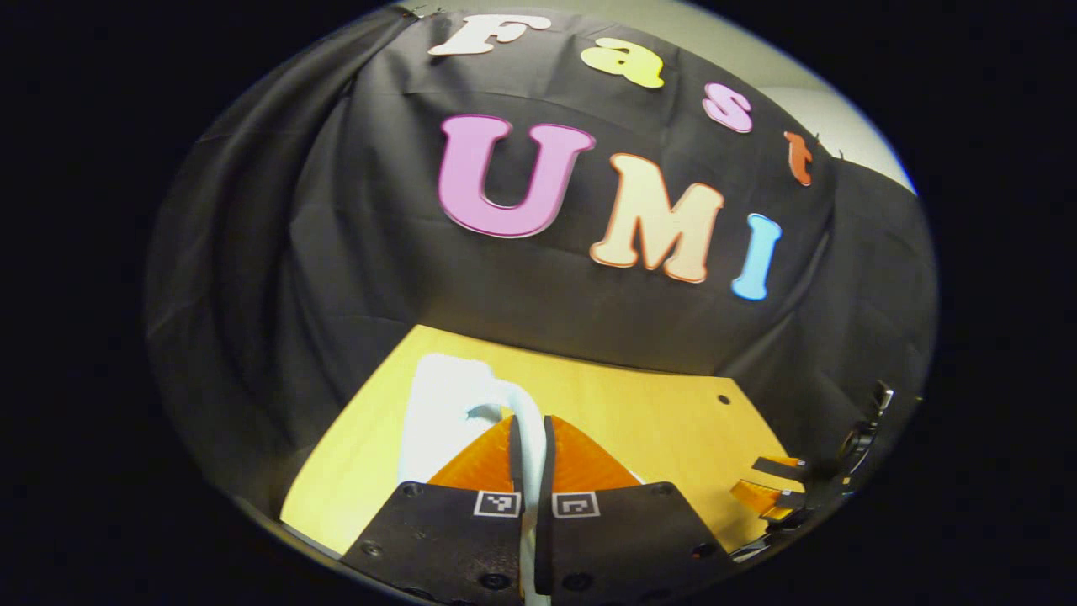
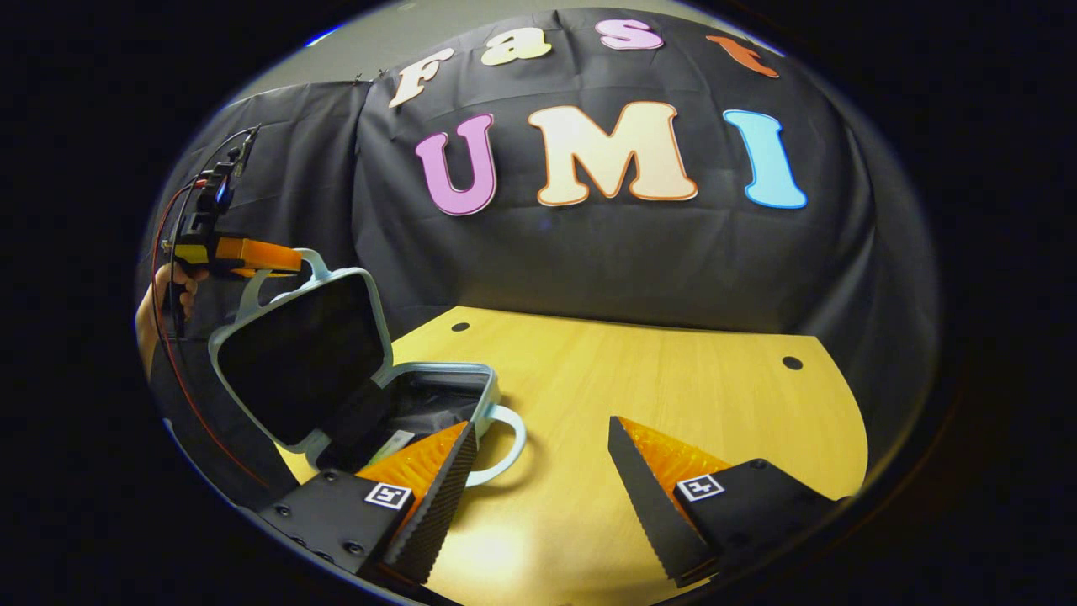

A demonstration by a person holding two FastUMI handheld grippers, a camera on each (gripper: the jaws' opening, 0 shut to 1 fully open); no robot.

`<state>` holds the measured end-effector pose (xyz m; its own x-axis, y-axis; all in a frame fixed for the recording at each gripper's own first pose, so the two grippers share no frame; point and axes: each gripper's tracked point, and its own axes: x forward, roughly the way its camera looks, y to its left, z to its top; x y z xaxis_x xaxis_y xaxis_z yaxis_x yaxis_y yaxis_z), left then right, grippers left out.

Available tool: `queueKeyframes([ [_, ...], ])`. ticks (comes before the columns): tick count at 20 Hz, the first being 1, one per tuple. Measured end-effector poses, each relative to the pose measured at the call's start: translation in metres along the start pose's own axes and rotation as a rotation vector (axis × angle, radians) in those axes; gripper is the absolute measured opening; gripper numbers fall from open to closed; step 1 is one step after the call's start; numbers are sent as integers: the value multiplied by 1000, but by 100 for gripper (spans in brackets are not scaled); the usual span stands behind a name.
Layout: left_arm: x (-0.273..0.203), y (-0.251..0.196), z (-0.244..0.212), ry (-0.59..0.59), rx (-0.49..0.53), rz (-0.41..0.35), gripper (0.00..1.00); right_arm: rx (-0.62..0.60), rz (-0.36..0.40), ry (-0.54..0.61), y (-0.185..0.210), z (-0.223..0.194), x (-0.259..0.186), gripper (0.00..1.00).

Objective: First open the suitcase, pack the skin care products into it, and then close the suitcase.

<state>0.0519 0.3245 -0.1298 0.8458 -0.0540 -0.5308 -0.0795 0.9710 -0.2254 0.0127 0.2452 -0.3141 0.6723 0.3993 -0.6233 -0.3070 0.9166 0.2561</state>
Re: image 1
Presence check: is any black backdrop cloth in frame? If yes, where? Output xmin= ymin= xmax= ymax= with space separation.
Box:
xmin=145 ymin=7 xmax=939 ymax=523

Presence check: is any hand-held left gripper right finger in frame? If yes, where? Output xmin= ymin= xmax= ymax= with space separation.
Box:
xmin=534 ymin=414 xmax=741 ymax=606

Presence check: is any small light blue suitcase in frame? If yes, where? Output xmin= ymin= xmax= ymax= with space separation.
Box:
xmin=397 ymin=353 xmax=549 ymax=606

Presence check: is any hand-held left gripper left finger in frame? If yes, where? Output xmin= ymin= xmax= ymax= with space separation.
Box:
xmin=341 ymin=414 xmax=524 ymax=606

